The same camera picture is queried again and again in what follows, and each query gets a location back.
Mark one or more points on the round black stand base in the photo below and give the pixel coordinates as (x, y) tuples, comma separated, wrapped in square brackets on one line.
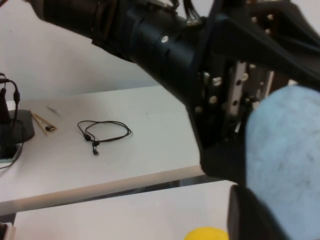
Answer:
[(25, 127)]

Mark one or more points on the blue marbled plastic cup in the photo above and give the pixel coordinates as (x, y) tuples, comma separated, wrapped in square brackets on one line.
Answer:
[(287, 150)]

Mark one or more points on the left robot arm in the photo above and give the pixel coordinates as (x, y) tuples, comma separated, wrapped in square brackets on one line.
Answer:
[(150, 37)]

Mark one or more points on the yellow plastic cup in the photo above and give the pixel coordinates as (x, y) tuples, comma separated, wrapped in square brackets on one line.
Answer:
[(207, 235)]

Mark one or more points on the thin wooden stick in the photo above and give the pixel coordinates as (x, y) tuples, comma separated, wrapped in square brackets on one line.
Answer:
[(40, 125), (41, 119)]

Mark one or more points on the flat device with pale case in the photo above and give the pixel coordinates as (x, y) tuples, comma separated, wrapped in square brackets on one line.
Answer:
[(7, 156)]

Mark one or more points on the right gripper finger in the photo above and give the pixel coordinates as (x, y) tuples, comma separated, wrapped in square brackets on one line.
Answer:
[(250, 220)]

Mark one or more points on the small black usb plug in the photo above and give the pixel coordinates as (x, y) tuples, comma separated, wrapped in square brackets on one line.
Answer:
[(50, 128)]

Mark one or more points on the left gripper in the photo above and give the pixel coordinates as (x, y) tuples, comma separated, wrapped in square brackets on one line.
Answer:
[(215, 112)]

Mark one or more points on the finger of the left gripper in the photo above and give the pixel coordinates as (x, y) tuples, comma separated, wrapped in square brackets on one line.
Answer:
[(262, 45)]

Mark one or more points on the white side table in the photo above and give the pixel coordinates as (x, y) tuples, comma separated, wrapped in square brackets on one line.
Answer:
[(125, 150)]

